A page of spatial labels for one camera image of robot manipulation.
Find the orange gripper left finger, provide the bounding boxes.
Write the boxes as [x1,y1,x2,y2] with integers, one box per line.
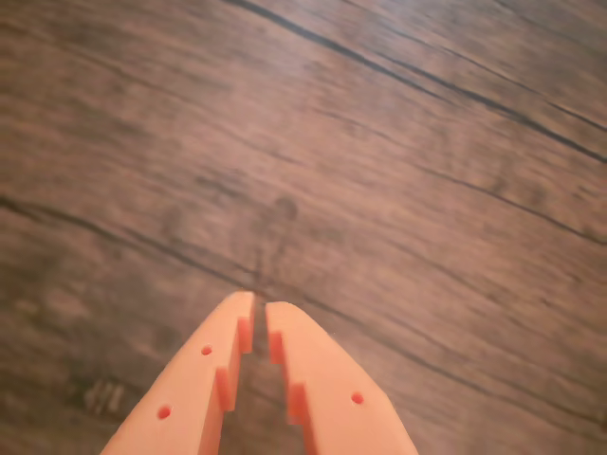
[98,290,258,455]

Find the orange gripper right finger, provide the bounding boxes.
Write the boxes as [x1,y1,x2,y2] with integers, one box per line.
[264,300,419,455]

